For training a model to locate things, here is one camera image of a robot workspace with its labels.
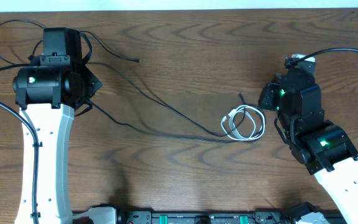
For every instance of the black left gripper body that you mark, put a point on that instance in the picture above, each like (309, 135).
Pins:
(90, 83)

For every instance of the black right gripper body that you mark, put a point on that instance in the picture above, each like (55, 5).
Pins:
(269, 99)

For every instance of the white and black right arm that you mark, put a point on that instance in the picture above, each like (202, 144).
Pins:
(321, 146)

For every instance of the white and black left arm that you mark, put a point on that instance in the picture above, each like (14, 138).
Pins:
(48, 93)

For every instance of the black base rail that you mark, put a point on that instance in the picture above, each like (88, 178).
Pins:
(303, 213)

